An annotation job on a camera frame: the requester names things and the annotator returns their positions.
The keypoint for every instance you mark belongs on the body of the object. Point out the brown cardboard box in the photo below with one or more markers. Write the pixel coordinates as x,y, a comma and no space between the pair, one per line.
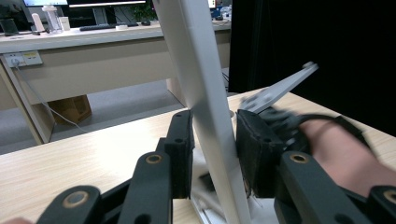
71,109

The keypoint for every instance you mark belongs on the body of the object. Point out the black keyboard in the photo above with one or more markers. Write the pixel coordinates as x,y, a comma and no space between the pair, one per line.
106,26

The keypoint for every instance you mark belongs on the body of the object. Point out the black monitor with dark screen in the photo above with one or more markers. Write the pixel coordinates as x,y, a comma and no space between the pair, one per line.
102,3

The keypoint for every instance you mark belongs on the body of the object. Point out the beige office desk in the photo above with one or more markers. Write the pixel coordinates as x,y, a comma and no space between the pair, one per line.
93,62

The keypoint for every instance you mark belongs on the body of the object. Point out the white rounded device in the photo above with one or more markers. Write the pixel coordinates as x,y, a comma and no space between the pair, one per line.
38,23

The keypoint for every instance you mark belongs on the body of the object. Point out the black computer mouse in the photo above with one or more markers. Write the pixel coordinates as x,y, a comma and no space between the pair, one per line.
145,23

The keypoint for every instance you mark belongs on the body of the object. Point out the clear plastic bottle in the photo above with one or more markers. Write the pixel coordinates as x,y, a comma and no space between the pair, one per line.
52,20

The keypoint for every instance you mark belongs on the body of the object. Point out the black curtain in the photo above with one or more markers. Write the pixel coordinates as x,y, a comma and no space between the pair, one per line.
311,37

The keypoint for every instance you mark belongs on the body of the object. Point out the white power outlet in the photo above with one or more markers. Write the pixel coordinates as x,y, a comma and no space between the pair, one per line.
23,59

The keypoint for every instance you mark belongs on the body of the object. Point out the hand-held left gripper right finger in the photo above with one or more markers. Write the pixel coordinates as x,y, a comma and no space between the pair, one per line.
258,155

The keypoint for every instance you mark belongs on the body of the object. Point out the white cup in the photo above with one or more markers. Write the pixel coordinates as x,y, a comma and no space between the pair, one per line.
64,23

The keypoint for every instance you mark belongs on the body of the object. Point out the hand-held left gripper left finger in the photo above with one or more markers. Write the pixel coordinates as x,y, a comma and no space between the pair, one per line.
182,155

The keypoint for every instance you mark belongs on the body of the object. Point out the white desk lamp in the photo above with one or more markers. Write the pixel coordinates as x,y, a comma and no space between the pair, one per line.
199,77

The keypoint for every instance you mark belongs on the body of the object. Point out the large wall screen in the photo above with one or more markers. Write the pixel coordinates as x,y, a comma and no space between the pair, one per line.
45,2

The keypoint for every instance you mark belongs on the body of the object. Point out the small black device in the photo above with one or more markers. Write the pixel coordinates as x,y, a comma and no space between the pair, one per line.
8,26

